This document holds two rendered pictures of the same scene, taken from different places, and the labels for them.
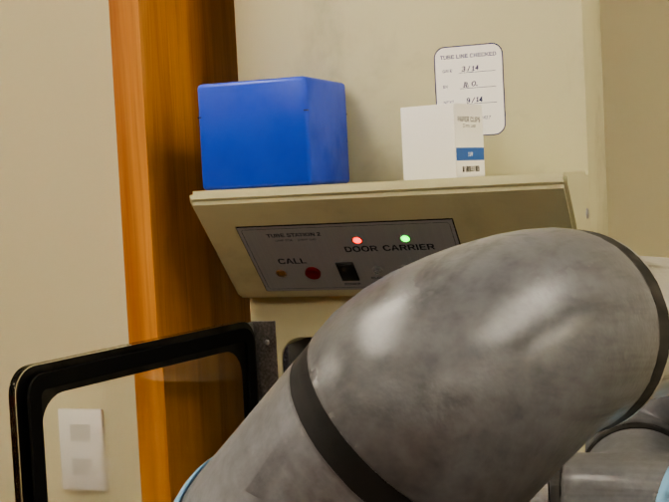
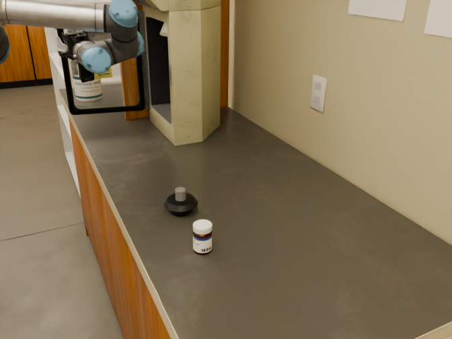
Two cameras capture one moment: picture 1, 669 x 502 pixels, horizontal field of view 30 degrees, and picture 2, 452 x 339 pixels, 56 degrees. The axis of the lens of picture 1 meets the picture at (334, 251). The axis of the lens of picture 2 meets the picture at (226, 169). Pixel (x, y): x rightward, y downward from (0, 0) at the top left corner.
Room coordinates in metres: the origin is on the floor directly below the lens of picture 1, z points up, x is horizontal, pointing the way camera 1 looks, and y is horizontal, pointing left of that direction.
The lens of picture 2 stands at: (0.14, -1.37, 1.54)
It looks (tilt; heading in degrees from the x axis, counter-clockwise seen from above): 25 degrees down; 44
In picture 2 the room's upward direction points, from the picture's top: 1 degrees clockwise
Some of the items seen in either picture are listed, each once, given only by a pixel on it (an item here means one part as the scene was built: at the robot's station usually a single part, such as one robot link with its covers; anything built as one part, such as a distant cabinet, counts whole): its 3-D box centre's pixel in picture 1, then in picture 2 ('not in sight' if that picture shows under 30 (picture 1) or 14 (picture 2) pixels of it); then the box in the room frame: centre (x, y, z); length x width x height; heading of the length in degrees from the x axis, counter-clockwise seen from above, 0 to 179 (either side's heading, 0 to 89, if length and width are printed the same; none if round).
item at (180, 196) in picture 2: not in sight; (180, 200); (0.78, -0.59, 0.97); 0.09 x 0.09 x 0.07
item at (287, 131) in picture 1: (275, 134); not in sight; (1.09, 0.05, 1.56); 0.10 x 0.10 x 0.09; 70
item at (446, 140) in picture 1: (443, 141); not in sight; (1.04, -0.09, 1.54); 0.05 x 0.05 x 0.06; 55
